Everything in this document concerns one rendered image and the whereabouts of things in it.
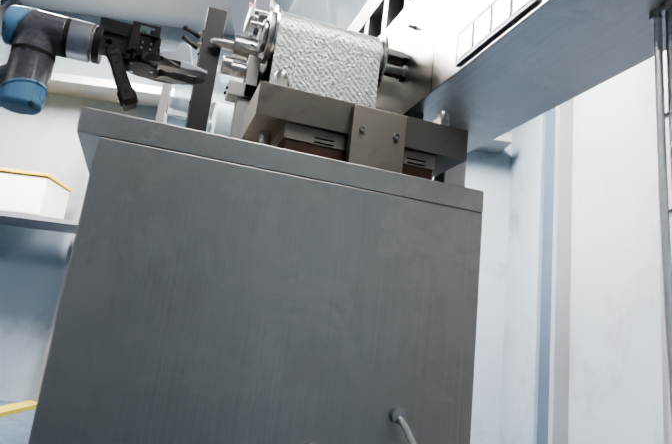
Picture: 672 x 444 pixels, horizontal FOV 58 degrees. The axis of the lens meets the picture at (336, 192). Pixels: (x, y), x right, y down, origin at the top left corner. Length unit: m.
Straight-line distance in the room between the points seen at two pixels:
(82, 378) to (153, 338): 0.10
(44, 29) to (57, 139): 3.99
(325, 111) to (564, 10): 0.41
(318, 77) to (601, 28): 0.56
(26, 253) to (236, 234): 4.20
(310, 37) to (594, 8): 0.59
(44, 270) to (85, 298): 4.10
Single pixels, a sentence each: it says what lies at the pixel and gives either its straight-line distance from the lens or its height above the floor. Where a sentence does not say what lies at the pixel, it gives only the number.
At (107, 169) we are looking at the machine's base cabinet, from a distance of 0.92.
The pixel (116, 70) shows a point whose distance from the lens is 1.22.
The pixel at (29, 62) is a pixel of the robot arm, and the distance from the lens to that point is 1.22.
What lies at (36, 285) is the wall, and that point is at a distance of 5.00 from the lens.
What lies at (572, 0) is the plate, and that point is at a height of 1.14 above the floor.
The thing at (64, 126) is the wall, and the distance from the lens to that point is 5.23.
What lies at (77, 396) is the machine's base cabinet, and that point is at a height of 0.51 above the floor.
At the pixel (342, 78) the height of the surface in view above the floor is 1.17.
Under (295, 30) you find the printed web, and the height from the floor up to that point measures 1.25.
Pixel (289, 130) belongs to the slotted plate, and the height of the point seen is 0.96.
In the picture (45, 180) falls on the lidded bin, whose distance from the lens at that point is 4.53.
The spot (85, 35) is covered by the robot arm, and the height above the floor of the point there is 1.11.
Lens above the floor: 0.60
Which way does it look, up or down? 15 degrees up
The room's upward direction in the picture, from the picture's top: 7 degrees clockwise
